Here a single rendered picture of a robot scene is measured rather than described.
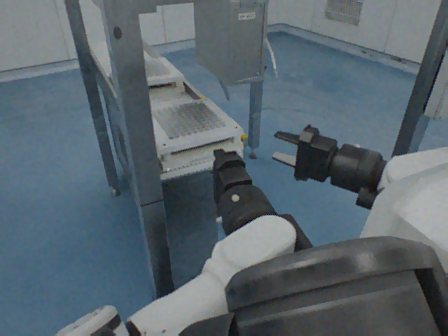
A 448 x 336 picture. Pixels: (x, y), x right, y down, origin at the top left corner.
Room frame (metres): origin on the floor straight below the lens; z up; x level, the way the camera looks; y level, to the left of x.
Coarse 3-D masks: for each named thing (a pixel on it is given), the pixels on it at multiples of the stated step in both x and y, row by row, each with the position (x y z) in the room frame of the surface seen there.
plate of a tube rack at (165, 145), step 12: (156, 108) 1.02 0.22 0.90; (216, 108) 1.02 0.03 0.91; (156, 120) 0.93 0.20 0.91; (168, 120) 0.93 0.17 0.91; (228, 120) 0.93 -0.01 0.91; (156, 132) 0.86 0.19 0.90; (192, 132) 0.86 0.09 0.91; (204, 132) 0.86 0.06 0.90; (216, 132) 0.86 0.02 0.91; (228, 132) 0.86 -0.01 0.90; (240, 132) 0.88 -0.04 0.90; (156, 144) 0.81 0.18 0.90; (168, 144) 0.80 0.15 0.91; (180, 144) 0.80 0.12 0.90; (192, 144) 0.81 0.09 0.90; (204, 144) 0.83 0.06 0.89
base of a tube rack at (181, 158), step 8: (216, 144) 0.87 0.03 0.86; (224, 144) 0.87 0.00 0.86; (232, 144) 0.87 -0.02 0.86; (240, 144) 0.88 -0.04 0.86; (176, 152) 0.83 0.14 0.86; (184, 152) 0.83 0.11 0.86; (192, 152) 0.83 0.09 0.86; (200, 152) 0.83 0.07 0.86; (208, 152) 0.83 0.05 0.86; (160, 160) 0.79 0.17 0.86; (176, 160) 0.79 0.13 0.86; (184, 160) 0.80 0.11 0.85; (192, 160) 0.81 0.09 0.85; (168, 168) 0.78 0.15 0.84
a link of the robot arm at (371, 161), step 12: (372, 156) 0.55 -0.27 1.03; (396, 156) 0.54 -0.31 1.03; (360, 168) 0.53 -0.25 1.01; (372, 168) 0.53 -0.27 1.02; (384, 168) 0.53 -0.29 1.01; (360, 180) 0.52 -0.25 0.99; (372, 180) 0.52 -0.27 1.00; (384, 180) 0.51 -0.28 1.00; (360, 192) 0.51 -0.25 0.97; (372, 192) 0.51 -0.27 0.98; (360, 204) 0.50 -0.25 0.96; (372, 204) 0.49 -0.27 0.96
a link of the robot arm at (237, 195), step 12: (228, 156) 0.52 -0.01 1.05; (240, 156) 0.54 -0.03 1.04; (216, 168) 0.51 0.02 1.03; (228, 168) 0.51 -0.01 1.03; (240, 168) 0.51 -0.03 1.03; (216, 180) 0.51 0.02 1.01; (228, 180) 0.48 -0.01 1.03; (240, 180) 0.48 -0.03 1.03; (216, 192) 0.51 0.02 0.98; (228, 192) 0.45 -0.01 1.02; (240, 192) 0.44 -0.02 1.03; (252, 192) 0.44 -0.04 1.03; (216, 204) 0.51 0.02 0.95; (228, 204) 0.43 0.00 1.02
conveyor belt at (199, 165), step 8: (96, 48) 1.88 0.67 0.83; (104, 48) 1.89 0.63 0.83; (96, 56) 1.76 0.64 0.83; (104, 56) 1.75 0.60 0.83; (104, 64) 1.64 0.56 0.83; (168, 96) 1.27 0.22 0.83; (176, 96) 1.27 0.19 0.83; (184, 96) 1.27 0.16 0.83; (152, 104) 1.20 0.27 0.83; (160, 104) 1.20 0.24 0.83; (168, 104) 1.20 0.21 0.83; (240, 152) 0.89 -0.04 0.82; (200, 160) 0.84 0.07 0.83; (208, 160) 0.84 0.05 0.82; (160, 168) 0.79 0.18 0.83; (176, 168) 0.80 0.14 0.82; (184, 168) 0.81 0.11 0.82; (192, 168) 0.82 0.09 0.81; (200, 168) 0.83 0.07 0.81; (208, 168) 0.84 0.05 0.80; (160, 176) 0.78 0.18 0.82; (168, 176) 0.79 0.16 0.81; (176, 176) 0.80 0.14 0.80; (184, 176) 0.81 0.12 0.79
